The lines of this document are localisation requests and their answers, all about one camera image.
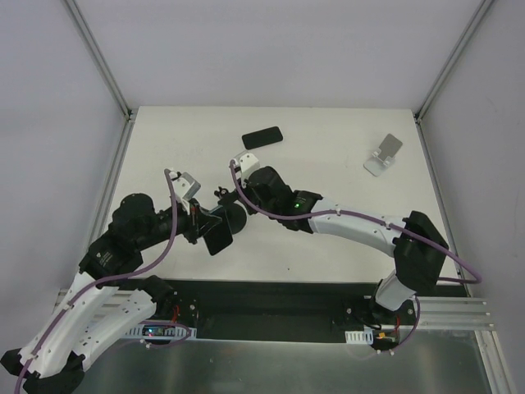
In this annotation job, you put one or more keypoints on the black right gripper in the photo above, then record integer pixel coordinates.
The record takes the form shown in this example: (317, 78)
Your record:
(236, 197)

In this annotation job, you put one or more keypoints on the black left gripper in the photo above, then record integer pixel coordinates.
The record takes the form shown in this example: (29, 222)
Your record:
(195, 222)

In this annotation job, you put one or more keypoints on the teal-edged black smartphone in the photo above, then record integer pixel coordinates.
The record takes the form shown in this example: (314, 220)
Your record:
(223, 239)

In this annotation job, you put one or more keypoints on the black round-base phone stand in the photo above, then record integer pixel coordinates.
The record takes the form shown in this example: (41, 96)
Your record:
(235, 212)

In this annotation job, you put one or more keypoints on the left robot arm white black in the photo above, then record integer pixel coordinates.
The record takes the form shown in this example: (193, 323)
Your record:
(114, 291)

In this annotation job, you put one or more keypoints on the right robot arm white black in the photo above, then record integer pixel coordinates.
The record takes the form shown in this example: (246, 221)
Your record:
(414, 243)

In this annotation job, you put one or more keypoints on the black phone lying flat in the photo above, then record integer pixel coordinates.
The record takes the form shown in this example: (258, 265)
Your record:
(262, 138)

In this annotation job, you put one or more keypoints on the silver folding phone stand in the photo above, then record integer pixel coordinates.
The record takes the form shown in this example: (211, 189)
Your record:
(383, 156)

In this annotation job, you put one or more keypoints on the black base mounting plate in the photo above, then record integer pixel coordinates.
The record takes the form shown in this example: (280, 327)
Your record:
(282, 311)

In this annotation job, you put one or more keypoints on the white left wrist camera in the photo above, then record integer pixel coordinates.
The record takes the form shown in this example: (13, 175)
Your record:
(184, 186)

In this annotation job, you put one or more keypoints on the left white cable duct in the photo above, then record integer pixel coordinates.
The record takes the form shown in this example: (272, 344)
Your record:
(160, 331)

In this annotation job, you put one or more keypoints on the white cable duct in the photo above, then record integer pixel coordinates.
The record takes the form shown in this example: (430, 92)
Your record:
(160, 331)
(360, 337)

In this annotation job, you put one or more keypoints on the right white cable duct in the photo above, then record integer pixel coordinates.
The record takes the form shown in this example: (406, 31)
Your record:
(360, 337)

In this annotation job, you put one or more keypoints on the left aluminium frame post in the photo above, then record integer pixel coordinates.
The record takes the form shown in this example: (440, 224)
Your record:
(87, 36)

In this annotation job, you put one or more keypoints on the aluminium frame post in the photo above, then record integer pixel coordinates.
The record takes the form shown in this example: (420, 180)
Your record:
(87, 36)
(472, 27)

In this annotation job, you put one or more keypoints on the aluminium rail extrusion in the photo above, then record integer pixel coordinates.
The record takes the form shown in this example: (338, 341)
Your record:
(455, 314)

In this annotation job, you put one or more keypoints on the right aluminium frame post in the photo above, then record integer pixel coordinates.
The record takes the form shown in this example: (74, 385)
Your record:
(472, 27)

